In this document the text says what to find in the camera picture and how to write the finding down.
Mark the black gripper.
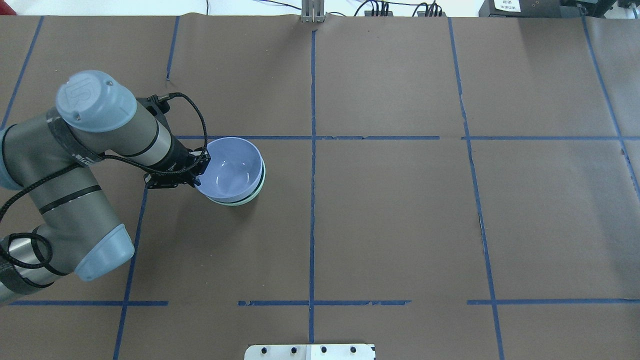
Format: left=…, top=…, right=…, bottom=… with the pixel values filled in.
left=136, top=96, right=211, bottom=189

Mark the blue ceramic bowl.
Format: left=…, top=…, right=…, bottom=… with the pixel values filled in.
left=195, top=137, right=264, bottom=202

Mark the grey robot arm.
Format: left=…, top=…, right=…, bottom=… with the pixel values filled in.
left=1, top=70, right=210, bottom=305

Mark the green ceramic bowl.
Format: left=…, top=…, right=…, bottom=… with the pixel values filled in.
left=205, top=161, right=266, bottom=207

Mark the silver metal mounting plate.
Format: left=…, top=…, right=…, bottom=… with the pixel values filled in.
left=244, top=343, right=377, bottom=360

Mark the black connector box left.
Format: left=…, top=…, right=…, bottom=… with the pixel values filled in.
left=358, top=0, right=394, bottom=18

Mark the black connector box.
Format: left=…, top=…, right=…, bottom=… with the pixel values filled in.
left=412, top=0, right=446, bottom=18
left=358, top=0, right=394, bottom=18

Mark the brown paper table cover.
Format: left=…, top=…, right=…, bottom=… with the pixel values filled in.
left=1, top=13, right=639, bottom=360

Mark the black connector box right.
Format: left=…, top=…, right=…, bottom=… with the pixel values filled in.
left=412, top=0, right=446, bottom=18

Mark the dark grey device with label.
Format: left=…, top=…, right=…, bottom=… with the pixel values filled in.
left=478, top=0, right=562, bottom=18

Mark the black equipment top right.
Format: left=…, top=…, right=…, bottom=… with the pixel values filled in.
left=558, top=0, right=640, bottom=19

